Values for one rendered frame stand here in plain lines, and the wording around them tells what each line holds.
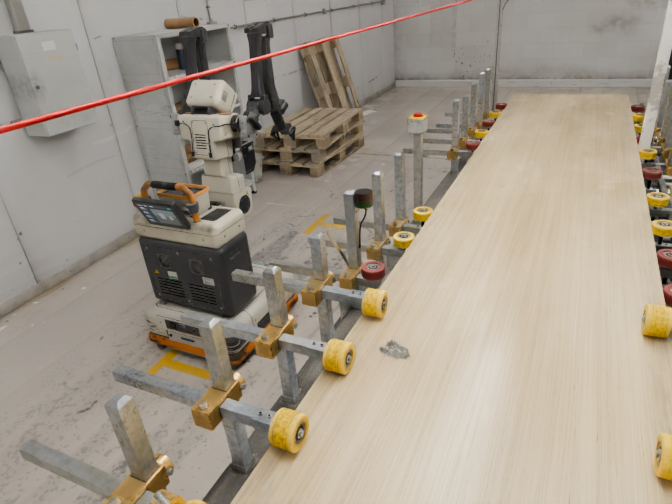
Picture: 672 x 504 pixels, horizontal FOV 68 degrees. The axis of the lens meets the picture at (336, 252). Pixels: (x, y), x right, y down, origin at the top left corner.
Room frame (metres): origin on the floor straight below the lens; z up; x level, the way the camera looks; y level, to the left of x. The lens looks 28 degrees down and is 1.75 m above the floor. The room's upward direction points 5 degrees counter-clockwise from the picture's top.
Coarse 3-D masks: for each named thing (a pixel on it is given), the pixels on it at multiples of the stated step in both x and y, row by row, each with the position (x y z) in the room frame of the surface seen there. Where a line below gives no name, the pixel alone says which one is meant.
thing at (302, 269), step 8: (272, 264) 1.64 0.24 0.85; (280, 264) 1.63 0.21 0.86; (288, 264) 1.62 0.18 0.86; (296, 264) 1.62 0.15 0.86; (304, 264) 1.61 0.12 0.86; (288, 272) 1.61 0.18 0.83; (296, 272) 1.60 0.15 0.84; (304, 272) 1.58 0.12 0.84; (312, 272) 1.57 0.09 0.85; (336, 272) 1.53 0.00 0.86; (336, 280) 1.52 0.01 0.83; (360, 280) 1.48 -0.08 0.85; (368, 280) 1.46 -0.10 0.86; (376, 280) 1.45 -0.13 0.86
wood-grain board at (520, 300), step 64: (512, 128) 3.03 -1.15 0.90; (576, 128) 2.90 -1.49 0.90; (448, 192) 2.09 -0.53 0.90; (512, 192) 2.02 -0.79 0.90; (576, 192) 1.96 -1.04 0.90; (640, 192) 1.90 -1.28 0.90; (448, 256) 1.51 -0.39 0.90; (512, 256) 1.47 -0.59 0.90; (576, 256) 1.43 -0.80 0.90; (640, 256) 1.39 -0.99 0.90; (384, 320) 1.17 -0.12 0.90; (448, 320) 1.14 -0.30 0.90; (512, 320) 1.12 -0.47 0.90; (576, 320) 1.09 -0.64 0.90; (640, 320) 1.07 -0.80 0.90; (320, 384) 0.93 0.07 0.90; (384, 384) 0.91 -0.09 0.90; (448, 384) 0.89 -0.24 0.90; (512, 384) 0.87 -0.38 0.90; (576, 384) 0.85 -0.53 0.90; (640, 384) 0.84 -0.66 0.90; (320, 448) 0.74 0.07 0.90; (384, 448) 0.72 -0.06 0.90; (448, 448) 0.71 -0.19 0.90; (512, 448) 0.70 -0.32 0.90; (576, 448) 0.68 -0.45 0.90; (640, 448) 0.67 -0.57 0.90
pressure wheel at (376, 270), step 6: (366, 264) 1.49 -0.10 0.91; (372, 264) 1.48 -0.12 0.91; (378, 264) 1.49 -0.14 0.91; (366, 270) 1.45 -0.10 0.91; (372, 270) 1.44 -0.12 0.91; (378, 270) 1.44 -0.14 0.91; (384, 270) 1.46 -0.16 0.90; (366, 276) 1.44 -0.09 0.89; (372, 276) 1.43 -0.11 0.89; (378, 276) 1.44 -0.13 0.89
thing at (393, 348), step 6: (390, 342) 1.05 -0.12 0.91; (396, 342) 1.06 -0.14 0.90; (384, 348) 1.03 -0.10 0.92; (390, 348) 1.03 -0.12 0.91; (396, 348) 1.02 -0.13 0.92; (402, 348) 1.03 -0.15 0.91; (384, 354) 1.01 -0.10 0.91; (390, 354) 1.01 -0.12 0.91; (396, 354) 1.00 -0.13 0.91; (402, 354) 1.00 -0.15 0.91; (408, 354) 1.00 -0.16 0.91
